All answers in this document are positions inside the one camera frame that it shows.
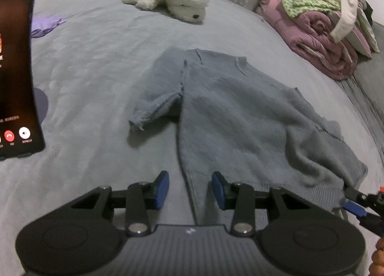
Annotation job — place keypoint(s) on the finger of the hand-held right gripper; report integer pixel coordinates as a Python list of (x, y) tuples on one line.
[(358, 195), (355, 207)]

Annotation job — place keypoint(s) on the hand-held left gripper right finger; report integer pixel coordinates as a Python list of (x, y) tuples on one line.
[(219, 189)]

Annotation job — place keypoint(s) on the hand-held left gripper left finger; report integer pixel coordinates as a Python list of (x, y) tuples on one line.
[(162, 189)]

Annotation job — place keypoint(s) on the grey knit sweater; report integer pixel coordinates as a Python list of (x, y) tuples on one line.
[(240, 120)]

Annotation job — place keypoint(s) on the person's right hand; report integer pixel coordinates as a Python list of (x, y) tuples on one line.
[(379, 259)]

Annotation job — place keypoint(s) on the grey ribbed blanket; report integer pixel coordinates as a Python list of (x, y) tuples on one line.
[(367, 90)]

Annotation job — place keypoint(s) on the grey bed sheet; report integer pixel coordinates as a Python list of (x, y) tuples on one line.
[(96, 78)]

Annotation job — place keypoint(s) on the pink quilt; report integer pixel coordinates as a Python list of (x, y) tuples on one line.
[(312, 39)]

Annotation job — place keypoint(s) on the white beige cloth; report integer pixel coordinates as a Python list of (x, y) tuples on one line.
[(348, 15)]

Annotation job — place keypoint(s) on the smartphone with lit screen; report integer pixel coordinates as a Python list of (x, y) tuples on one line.
[(16, 69)]

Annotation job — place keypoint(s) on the green floral cloth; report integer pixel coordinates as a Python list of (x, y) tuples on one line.
[(306, 0)]

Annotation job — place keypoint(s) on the purple cloth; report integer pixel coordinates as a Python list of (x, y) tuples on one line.
[(43, 25)]

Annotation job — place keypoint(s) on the dark round phone mount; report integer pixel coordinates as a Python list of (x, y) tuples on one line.
[(42, 105)]

